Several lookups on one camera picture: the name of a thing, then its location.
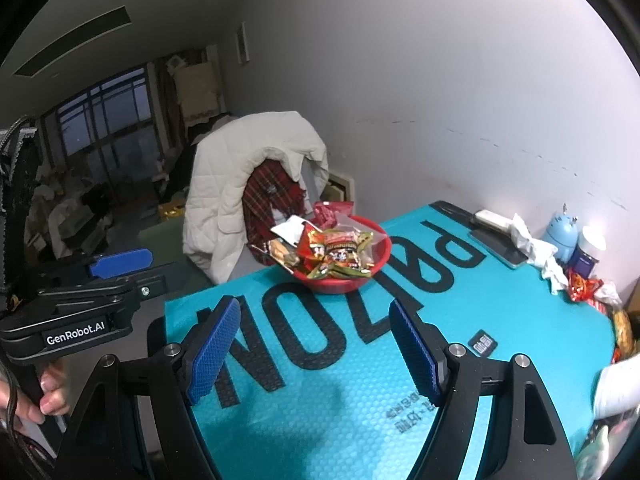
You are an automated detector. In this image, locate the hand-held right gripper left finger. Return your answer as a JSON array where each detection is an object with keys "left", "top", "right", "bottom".
[{"left": 59, "top": 296, "right": 242, "bottom": 480}]

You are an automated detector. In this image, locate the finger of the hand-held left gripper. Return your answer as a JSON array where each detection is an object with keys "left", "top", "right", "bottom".
[
  {"left": 37, "top": 247, "right": 154, "bottom": 289},
  {"left": 35, "top": 261, "right": 170, "bottom": 320}
]

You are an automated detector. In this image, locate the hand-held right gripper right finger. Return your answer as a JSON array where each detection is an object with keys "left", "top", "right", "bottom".
[{"left": 388, "top": 299, "right": 576, "bottom": 480}]

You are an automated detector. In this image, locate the red plastic mesh basket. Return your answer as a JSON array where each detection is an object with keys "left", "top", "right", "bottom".
[{"left": 292, "top": 214, "right": 393, "bottom": 295}]

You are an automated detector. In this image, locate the orange biscuit packet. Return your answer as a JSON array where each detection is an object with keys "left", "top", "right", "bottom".
[{"left": 267, "top": 239, "right": 301, "bottom": 268}]

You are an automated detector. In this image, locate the green red snack packet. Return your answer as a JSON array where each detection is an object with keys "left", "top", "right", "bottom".
[{"left": 305, "top": 230, "right": 376, "bottom": 281}]

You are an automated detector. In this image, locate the clear plastic snack bag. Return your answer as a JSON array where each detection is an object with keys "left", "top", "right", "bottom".
[{"left": 335, "top": 212, "right": 375, "bottom": 241}]

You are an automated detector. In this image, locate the red orange snack packet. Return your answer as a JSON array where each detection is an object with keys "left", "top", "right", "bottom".
[{"left": 297, "top": 225, "right": 326, "bottom": 267}]

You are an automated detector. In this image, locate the silver foil snack packet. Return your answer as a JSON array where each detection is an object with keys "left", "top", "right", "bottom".
[{"left": 271, "top": 216, "right": 313, "bottom": 241}]

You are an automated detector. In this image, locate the dark red snack packet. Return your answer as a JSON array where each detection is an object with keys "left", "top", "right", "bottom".
[{"left": 314, "top": 201, "right": 355, "bottom": 231}]

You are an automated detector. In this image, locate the person's left hand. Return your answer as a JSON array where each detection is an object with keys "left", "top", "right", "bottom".
[{"left": 0, "top": 360, "right": 72, "bottom": 426}]

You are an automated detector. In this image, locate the pile of boxes and bags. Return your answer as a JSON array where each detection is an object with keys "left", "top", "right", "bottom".
[{"left": 25, "top": 167, "right": 118, "bottom": 261}]

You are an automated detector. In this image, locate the teal printed mat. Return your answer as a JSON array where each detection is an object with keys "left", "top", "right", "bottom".
[{"left": 146, "top": 200, "right": 618, "bottom": 480}]

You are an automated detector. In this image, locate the dark clothes pile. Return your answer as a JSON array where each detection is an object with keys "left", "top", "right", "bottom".
[{"left": 160, "top": 115, "right": 241, "bottom": 201}]

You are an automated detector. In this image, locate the white quilted jacket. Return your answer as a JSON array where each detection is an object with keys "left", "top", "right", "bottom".
[{"left": 182, "top": 110, "right": 331, "bottom": 283}]

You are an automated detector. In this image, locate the dark smartphone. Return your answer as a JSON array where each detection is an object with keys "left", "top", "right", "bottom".
[{"left": 467, "top": 227, "right": 530, "bottom": 270}]

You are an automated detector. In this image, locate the dark framed window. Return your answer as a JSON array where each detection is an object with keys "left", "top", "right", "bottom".
[{"left": 40, "top": 62, "right": 168, "bottom": 188}]

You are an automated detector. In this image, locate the white plastic case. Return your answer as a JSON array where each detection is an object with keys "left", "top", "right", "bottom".
[{"left": 472, "top": 209, "right": 516, "bottom": 231}]

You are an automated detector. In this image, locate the crumpled white tissue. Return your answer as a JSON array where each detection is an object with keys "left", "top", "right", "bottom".
[{"left": 509, "top": 212, "right": 571, "bottom": 295}]

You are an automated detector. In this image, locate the brown curtain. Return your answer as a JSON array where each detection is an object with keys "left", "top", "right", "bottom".
[{"left": 150, "top": 57, "right": 183, "bottom": 153}]

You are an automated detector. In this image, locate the red plaid scarf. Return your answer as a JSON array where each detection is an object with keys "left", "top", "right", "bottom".
[{"left": 242, "top": 159, "right": 307, "bottom": 251}]

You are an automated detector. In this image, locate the framed picture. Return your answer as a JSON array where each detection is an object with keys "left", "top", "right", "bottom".
[{"left": 320, "top": 170, "right": 356, "bottom": 206}]

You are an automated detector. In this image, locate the red crinkled snack packet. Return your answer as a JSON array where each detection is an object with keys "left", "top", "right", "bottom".
[{"left": 567, "top": 267, "right": 603, "bottom": 303}]

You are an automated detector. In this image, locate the blue antlered figurine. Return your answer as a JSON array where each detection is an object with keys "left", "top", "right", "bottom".
[{"left": 542, "top": 203, "right": 581, "bottom": 263}]

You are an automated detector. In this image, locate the cream board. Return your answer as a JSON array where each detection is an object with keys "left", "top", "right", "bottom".
[{"left": 167, "top": 52, "right": 223, "bottom": 128}]

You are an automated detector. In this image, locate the white jar dark label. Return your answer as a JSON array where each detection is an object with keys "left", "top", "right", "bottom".
[{"left": 570, "top": 225, "right": 608, "bottom": 281}]

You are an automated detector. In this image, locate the white red snack packet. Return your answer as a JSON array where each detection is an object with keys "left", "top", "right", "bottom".
[{"left": 592, "top": 280, "right": 623, "bottom": 313}]

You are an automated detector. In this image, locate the orange snack bag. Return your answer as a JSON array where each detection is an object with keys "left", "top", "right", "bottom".
[{"left": 610, "top": 307, "right": 636, "bottom": 366}]

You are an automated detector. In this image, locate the white cloth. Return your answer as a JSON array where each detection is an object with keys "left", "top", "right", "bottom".
[{"left": 594, "top": 360, "right": 640, "bottom": 420}]

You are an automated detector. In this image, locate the pastel printed cloth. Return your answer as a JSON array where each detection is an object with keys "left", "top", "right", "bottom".
[{"left": 575, "top": 417, "right": 631, "bottom": 480}]

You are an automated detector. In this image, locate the ceiling air vent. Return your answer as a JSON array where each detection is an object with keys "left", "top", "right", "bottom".
[{"left": 14, "top": 6, "right": 133, "bottom": 78}]

